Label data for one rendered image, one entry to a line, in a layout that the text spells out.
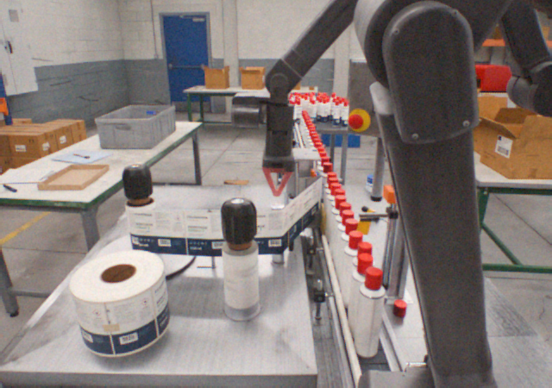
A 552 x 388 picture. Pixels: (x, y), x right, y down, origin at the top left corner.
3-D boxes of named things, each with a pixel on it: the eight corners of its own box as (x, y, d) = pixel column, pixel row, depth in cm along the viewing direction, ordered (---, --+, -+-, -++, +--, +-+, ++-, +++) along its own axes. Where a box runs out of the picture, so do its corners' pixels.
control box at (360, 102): (360, 127, 105) (365, 57, 98) (421, 135, 96) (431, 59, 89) (344, 134, 97) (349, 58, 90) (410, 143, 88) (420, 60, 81)
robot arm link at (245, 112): (288, 74, 69) (291, 68, 76) (227, 71, 69) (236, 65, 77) (285, 136, 74) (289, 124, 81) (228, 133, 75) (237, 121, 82)
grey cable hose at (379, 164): (368, 197, 111) (375, 128, 103) (380, 197, 111) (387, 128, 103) (371, 203, 107) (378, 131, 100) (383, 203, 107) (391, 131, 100)
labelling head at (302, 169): (285, 211, 146) (285, 148, 137) (317, 211, 146) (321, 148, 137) (286, 228, 133) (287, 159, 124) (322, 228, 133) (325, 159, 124)
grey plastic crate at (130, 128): (132, 130, 320) (129, 105, 313) (177, 131, 319) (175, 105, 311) (98, 149, 264) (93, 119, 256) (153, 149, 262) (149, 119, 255)
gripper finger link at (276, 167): (260, 199, 81) (261, 158, 77) (262, 187, 87) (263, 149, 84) (291, 200, 81) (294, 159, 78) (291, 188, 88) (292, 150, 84)
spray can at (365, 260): (344, 325, 88) (350, 250, 81) (366, 324, 88) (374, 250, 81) (348, 341, 83) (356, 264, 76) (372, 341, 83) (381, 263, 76)
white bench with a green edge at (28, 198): (139, 196, 388) (128, 121, 360) (208, 199, 381) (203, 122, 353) (-4, 321, 211) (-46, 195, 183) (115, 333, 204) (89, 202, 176)
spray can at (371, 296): (350, 341, 83) (358, 264, 76) (373, 340, 83) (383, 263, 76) (356, 359, 78) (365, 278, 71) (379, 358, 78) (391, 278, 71)
